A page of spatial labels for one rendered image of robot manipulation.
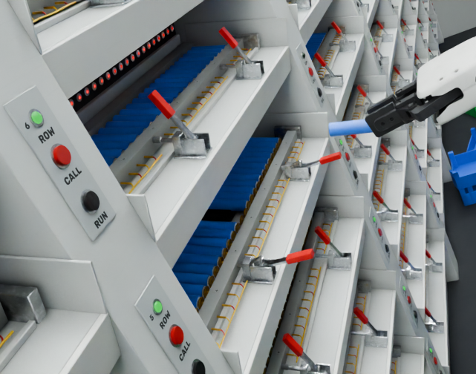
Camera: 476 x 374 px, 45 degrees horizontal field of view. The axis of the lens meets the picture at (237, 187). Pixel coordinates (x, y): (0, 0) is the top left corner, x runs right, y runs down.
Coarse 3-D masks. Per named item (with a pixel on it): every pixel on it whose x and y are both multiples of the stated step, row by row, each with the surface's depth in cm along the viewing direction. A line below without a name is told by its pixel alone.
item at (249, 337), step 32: (256, 128) 113; (288, 128) 109; (320, 128) 109; (288, 192) 93; (288, 224) 85; (256, 288) 74; (288, 288) 79; (256, 320) 68; (224, 352) 58; (256, 352) 64
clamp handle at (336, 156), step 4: (336, 152) 94; (340, 152) 93; (328, 156) 94; (332, 156) 93; (336, 156) 93; (340, 156) 93; (316, 160) 95; (320, 160) 94; (324, 160) 94; (328, 160) 94; (332, 160) 93; (300, 164) 96; (304, 164) 96; (308, 164) 95; (312, 164) 95; (316, 164) 95
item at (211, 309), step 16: (288, 144) 104; (272, 176) 94; (272, 192) 92; (256, 208) 86; (256, 224) 84; (240, 240) 79; (240, 256) 76; (256, 256) 78; (224, 272) 73; (224, 288) 71; (208, 304) 68; (224, 304) 70; (208, 320) 66; (224, 336) 66
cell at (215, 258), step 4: (180, 256) 78; (184, 256) 78; (188, 256) 78; (192, 256) 78; (196, 256) 78; (200, 256) 78; (204, 256) 78; (208, 256) 78; (212, 256) 77; (216, 256) 77; (220, 256) 78; (180, 260) 78; (184, 260) 78; (188, 260) 78; (192, 260) 78; (196, 260) 78; (200, 260) 77; (204, 260) 77; (208, 260) 77; (212, 260) 77; (216, 260) 77; (212, 264) 77; (216, 264) 77
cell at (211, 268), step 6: (180, 264) 77; (186, 264) 77; (192, 264) 76; (198, 264) 76; (204, 264) 76; (174, 270) 77; (180, 270) 76; (186, 270) 76; (192, 270) 76; (198, 270) 76; (204, 270) 75; (210, 270) 75
